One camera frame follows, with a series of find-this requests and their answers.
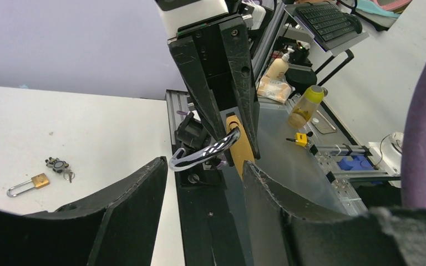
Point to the small padlock key with ring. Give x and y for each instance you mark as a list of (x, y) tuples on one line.
[(69, 175)]

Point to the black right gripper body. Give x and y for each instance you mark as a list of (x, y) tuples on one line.
[(207, 38)]

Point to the large brass padlock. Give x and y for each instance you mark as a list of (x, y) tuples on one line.
[(235, 141)]

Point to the yellow cap plastic bottle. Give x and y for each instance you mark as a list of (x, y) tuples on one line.
[(306, 106)]

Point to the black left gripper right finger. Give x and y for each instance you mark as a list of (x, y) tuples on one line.
[(288, 229)]

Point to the small brass padlock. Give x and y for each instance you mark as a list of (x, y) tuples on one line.
[(34, 183)]

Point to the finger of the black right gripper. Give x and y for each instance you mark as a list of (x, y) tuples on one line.
[(235, 40), (188, 62)]

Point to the black computer keyboard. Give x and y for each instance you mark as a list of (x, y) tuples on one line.
[(327, 23)]

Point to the white pump lotion bottle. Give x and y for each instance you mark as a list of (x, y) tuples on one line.
[(279, 66)]

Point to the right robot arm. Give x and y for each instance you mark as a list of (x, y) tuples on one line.
[(176, 14)]

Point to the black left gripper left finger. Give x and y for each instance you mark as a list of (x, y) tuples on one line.
[(114, 226)]

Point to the small yellow padlock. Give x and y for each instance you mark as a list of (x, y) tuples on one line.
[(301, 139)]

